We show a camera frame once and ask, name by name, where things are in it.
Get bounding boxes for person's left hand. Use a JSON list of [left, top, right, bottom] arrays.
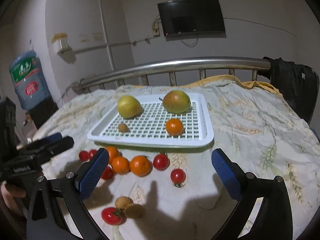
[[1, 182, 26, 210]]

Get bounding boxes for white perforated plastic tray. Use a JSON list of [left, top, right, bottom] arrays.
[[87, 93, 214, 148]]

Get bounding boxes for red cherry tomato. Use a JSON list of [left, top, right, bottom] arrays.
[[153, 153, 170, 171], [170, 168, 186, 187], [100, 166, 113, 180], [88, 149, 97, 159], [101, 207, 125, 225], [79, 151, 89, 162]]

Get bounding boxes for metal bed headboard rail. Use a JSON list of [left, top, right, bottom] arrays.
[[71, 56, 271, 94]]

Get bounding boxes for black water dispenser stand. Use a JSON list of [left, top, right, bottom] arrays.
[[23, 96, 59, 129]]

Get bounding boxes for small tangerine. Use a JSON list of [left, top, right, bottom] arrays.
[[130, 155, 151, 177], [111, 156, 130, 174], [105, 146, 120, 165]]

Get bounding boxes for white wall switch box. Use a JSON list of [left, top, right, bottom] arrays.
[[51, 33, 70, 54]]

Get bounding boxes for wall power socket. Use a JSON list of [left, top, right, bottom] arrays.
[[152, 22, 160, 37]]

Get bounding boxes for yellow-green pear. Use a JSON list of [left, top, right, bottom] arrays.
[[117, 95, 143, 119]]

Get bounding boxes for blue water jug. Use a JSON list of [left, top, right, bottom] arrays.
[[9, 50, 51, 111]]

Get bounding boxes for brown longan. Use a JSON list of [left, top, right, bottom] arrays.
[[118, 123, 130, 133], [124, 203, 145, 219], [114, 196, 133, 210]]

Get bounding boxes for wall-mounted black television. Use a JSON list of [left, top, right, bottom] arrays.
[[157, 0, 226, 37]]

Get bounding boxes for yellow blanket edge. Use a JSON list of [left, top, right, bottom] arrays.
[[150, 75, 283, 98]]

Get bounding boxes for large orange tangerine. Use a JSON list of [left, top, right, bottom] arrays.
[[165, 118, 184, 137]]

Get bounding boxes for red-green pear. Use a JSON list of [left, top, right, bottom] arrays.
[[162, 90, 191, 114]]

